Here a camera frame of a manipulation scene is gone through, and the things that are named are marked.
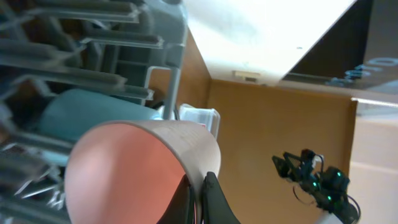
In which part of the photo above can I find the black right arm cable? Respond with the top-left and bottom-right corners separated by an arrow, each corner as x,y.
292,154 -> 362,218

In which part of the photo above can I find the pink plastic cup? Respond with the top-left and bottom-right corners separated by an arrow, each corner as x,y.
65,120 -> 221,224

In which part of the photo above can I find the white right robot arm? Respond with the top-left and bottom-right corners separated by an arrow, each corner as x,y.
272,149 -> 361,224

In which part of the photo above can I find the grey plastic dishwasher rack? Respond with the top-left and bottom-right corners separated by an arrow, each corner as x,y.
1,0 -> 188,223

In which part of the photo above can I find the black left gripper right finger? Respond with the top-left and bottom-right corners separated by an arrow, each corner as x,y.
201,172 -> 240,224

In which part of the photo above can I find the clear plastic bin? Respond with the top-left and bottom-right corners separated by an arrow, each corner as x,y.
178,104 -> 221,139

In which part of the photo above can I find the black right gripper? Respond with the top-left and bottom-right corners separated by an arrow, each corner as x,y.
272,149 -> 324,193

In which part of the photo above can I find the light blue plastic cup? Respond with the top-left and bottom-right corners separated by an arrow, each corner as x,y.
37,89 -> 162,141

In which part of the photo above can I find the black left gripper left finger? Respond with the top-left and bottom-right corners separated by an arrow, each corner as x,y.
157,175 -> 195,224

